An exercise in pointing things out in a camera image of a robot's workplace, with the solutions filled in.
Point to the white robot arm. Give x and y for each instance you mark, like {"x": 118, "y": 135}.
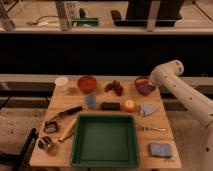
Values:
{"x": 167, "y": 74}

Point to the orange red bowl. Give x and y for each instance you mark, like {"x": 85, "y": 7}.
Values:
{"x": 87, "y": 84}

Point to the purple bowl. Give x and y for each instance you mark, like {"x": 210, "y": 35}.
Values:
{"x": 144, "y": 89}

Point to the black rectangular block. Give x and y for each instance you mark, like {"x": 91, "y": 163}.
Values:
{"x": 110, "y": 106}

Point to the blue plastic cup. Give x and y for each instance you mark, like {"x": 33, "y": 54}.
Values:
{"x": 90, "y": 100}

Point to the yellow orange apple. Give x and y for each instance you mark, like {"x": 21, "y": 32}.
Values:
{"x": 129, "y": 106}

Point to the grey blue cloth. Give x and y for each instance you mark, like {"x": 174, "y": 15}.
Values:
{"x": 147, "y": 109}

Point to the white plastic cup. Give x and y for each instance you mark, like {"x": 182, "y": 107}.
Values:
{"x": 62, "y": 83}

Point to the green plastic tray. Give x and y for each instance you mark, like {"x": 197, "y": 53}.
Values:
{"x": 105, "y": 141}

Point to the silver fork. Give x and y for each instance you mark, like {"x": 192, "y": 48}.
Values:
{"x": 144, "y": 128}

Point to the small metal tin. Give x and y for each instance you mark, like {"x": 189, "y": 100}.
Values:
{"x": 51, "y": 127}

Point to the blue sponge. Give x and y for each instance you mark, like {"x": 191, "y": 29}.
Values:
{"x": 162, "y": 150}

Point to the black stand beside table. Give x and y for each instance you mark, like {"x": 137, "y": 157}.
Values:
{"x": 19, "y": 159}

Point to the black handled knife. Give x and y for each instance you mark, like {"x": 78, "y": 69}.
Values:
{"x": 67, "y": 112}

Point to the wooden yellow handled tool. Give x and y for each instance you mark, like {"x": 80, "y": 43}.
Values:
{"x": 68, "y": 130}

